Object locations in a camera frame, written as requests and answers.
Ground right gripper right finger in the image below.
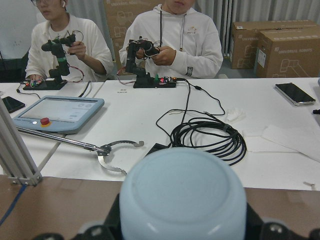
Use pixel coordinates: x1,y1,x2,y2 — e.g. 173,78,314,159
244,203,264,240

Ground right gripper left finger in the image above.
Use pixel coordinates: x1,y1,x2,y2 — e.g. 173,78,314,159
103,193,122,240

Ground blue cup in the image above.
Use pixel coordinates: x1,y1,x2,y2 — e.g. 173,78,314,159
119,147,247,240

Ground metal grabber tool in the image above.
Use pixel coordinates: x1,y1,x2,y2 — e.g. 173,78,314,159
16,126,145,176

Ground black power adapter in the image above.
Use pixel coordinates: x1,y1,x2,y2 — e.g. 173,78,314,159
145,143,170,156

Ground teach pendant tablet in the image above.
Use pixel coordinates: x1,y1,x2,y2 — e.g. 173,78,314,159
13,95,105,134

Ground silver smartphone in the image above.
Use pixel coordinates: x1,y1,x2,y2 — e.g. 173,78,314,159
275,82,316,106

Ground black smartphone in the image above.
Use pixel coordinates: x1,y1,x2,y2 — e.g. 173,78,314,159
2,96,26,114

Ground person in white shirt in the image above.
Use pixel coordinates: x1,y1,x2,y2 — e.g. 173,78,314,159
25,0,114,82

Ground cardboard box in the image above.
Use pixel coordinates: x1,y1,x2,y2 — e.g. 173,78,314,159
254,27,320,78
228,20,318,69

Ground person in white hoodie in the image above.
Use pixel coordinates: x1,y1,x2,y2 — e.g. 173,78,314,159
119,0,223,79

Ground coiled black cable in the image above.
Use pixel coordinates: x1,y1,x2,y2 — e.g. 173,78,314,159
156,78,248,166

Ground aluminium frame post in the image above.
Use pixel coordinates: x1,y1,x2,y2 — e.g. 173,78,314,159
0,101,42,186

